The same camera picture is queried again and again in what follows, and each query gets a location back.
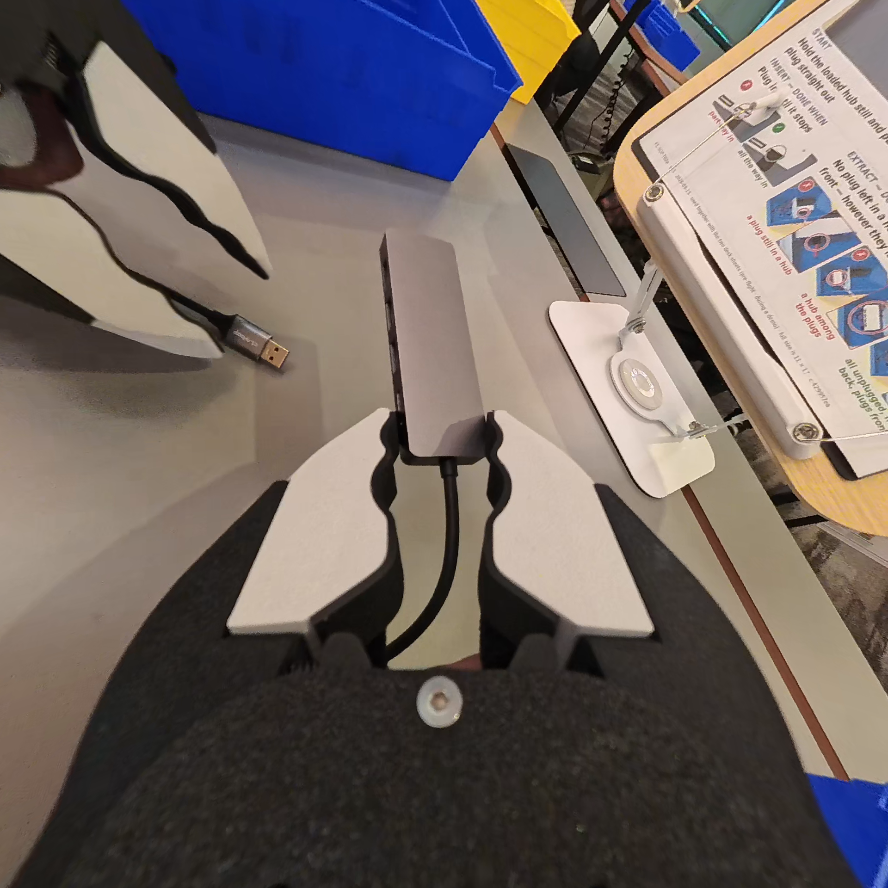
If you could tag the yellow plastic bin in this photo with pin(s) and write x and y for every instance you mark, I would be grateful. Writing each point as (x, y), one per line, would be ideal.
(534, 35)

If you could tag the printed instruction sheet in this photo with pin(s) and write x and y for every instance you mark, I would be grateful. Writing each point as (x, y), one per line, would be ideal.
(798, 229)

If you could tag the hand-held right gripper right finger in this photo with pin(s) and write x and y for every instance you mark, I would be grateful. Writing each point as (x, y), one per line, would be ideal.
(562, 548)

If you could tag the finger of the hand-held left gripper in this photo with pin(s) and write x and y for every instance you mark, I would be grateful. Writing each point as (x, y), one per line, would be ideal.
(83, 270)
(166, 139)

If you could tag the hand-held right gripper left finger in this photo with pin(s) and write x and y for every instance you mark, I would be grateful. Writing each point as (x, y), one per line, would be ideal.
(319, 548)

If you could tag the grey usb hub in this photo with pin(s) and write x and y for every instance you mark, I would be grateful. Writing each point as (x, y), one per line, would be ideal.
(430, 333)

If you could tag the small blue plastic bin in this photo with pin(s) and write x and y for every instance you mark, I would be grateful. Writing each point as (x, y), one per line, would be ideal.
(666, 28)

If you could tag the black desk panel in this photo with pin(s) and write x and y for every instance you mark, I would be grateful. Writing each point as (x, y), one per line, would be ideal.
(569, 215)

